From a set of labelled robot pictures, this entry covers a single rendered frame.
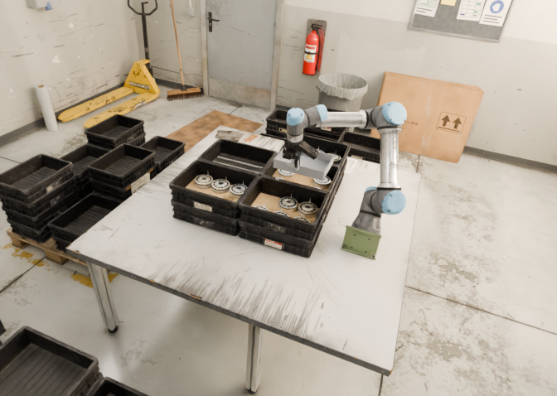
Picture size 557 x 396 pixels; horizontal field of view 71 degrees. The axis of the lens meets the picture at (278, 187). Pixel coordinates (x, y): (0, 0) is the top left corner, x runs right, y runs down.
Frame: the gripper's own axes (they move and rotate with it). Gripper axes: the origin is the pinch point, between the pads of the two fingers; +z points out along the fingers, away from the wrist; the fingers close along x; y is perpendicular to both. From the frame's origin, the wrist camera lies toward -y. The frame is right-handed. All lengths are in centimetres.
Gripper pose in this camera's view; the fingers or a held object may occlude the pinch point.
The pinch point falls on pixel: (298, 168)
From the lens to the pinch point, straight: 197.7
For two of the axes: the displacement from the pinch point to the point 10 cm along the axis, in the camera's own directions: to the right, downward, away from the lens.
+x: -3.1, 7.3, -6.1
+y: -9.5, -2.2, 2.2
